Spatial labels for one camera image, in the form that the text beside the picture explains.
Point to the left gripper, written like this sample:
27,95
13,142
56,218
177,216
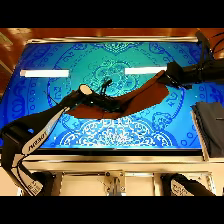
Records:
106,102

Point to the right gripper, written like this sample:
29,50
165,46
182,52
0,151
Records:
171,75

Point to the brown shirt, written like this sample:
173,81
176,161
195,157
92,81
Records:
143,98

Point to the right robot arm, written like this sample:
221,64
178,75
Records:
203,73

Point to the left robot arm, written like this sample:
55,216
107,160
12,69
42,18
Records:
40,133

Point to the grey garment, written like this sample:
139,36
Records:
210,126

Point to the silver frame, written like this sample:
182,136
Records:
113,166

